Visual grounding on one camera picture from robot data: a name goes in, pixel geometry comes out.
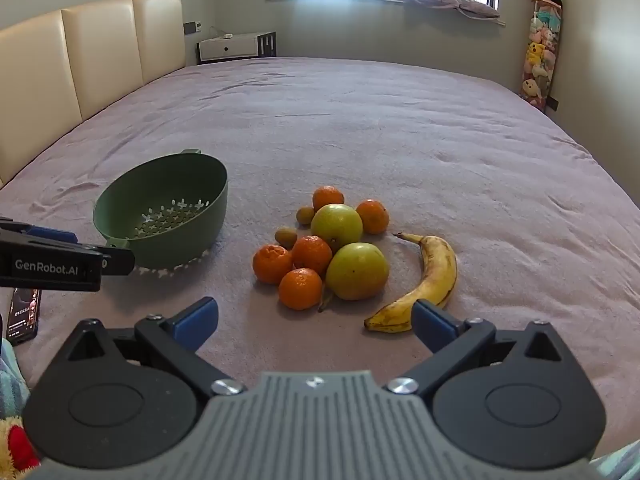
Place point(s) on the yellow banana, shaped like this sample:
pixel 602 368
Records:
pixel 435 270

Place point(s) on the purple bed blanket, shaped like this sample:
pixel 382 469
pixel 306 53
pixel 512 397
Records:
pixel 350 125

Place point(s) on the yellow and red plush toy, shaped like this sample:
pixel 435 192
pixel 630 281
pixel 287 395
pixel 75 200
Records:
pixel 17 447

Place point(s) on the white nightstand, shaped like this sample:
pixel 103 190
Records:
pixel 227 49

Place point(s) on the brown kiwi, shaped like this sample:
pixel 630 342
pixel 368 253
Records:
pixel 286 236
pixel 303 214

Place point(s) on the beige padded headboard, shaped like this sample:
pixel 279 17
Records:
pixel 100 50

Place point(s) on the orange tangerine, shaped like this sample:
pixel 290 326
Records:
pixel 300 288
pixel 272 263
pixel 328 197
pixel 311 254
pixel 372 216

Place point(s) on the black smartphone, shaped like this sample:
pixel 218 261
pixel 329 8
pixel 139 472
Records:
pixel 24 317

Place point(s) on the green apple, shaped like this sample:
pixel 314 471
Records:
pixel 357 271

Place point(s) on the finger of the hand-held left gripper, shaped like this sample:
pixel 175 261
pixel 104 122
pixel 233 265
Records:
pixel 50 234
pixel 117 261

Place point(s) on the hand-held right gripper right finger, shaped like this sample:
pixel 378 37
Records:
pixel 430 317

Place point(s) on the green colander bowl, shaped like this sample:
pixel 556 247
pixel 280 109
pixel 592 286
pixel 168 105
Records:
pixel 195 230

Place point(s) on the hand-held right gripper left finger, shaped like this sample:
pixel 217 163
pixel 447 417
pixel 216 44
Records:
pixel 197 317

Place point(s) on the teal striped cloth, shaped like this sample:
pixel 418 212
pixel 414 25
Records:
pixel 12 375
pixel 620 460

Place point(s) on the yellow-green pear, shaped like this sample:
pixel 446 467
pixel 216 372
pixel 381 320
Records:
pixel 336 226

